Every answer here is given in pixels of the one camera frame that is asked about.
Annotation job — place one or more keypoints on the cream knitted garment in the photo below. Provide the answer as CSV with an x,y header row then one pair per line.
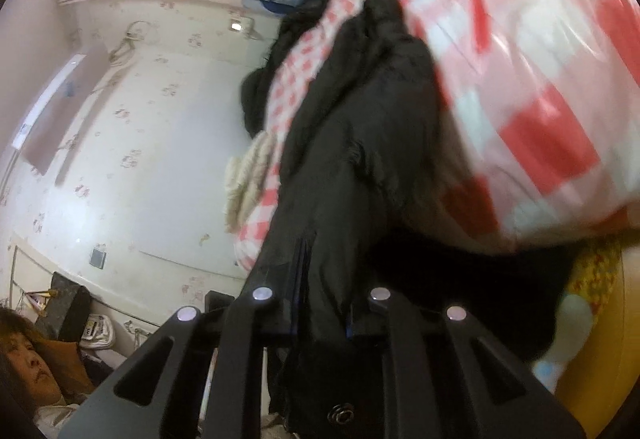
x,y
244,180

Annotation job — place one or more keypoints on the yellow patterned pillow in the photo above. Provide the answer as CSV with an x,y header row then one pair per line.
x,y
589,289

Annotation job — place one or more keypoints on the black bag by wall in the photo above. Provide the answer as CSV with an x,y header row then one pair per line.
x,y
66,313

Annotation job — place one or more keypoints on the white wall air conditioner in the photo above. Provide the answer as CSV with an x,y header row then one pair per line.
x,y
46,124

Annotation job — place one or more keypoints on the red white checkered bedsheet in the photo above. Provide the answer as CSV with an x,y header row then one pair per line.
x,y
540,115

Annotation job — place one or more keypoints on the grey wall socket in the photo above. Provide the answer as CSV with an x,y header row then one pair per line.
x,y
97,257

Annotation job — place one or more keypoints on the person's head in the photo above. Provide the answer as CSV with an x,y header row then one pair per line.
x,y
30,380

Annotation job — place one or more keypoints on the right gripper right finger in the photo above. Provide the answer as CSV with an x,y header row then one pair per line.
x,y
458,381

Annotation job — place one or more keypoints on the black jacket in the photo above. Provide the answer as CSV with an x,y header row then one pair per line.
x,y
360,152

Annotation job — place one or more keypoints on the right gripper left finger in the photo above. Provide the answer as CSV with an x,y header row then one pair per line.
x,y
198,376

